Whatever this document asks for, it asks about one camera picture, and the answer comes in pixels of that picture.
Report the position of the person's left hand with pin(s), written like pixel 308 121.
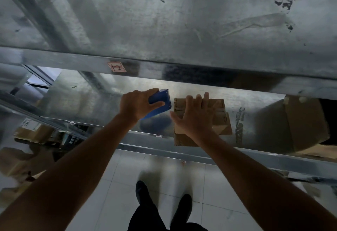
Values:
pixel 133 104

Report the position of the person's right hand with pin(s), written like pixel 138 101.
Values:
pixel 196 121

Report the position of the person's right middle finger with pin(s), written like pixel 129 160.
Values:
pixel 198 102

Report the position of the person's left thumb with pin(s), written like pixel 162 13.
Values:
pixel 157 105

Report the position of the person's right little finger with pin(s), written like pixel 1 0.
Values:
pixel 213 109

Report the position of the person's right thumb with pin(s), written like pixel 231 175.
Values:
pixel 177 119

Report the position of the blue tape dispenser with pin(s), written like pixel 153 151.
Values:
pixel 160 97

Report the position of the small brown cardboard box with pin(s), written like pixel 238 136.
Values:
pixel 223 122

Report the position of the person's left forearm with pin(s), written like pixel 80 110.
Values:
pixel 65 175

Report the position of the person's right forearm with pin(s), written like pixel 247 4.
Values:
pixel 263 186

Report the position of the pink shelf label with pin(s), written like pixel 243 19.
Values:
pixel 116 66

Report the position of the grey metal shelf rack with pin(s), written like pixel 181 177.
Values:
pixel 184 28

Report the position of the person's black left shoe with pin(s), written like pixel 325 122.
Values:
pixel 143 194

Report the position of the person's black shoe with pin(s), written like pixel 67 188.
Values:
pixel 143 194
pixel 183 208

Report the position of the person's black right shoe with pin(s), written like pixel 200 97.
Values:
pixel 183 208

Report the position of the large brown cardboard box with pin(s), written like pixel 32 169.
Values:
pixel 305 122

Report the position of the dark box with pattern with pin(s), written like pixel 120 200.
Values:
pixel 71 138

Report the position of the person's black trousers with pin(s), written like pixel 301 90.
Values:
pixel 147 220

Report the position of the flat brown cardboard sheet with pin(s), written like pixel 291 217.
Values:
pixel 320 150

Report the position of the white labelled cardboard box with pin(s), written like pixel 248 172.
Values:
pixel 33 130

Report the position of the crumpled brown cardboard box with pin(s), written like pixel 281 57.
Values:
pixel 23 162

